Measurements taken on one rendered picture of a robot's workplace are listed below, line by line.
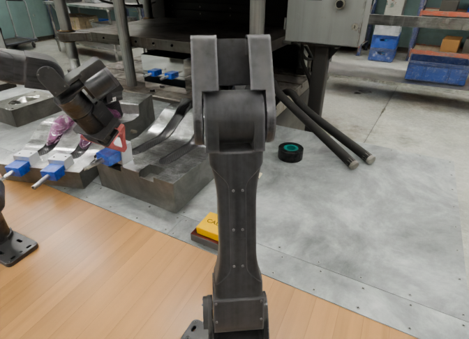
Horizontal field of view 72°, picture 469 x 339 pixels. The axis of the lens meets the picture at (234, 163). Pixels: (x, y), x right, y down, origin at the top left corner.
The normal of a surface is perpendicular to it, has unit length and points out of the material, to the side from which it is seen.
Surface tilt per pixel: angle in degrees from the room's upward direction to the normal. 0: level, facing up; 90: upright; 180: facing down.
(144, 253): 0
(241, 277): 75
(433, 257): 0
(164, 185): 90
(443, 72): 93
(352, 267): 0
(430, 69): 93
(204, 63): 51
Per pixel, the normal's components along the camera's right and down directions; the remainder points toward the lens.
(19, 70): 0.54, 0.38
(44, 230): 0.00, -0.86
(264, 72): 0.07, -0.15
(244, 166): 0.08, 0.27
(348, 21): -0.47, 0.45
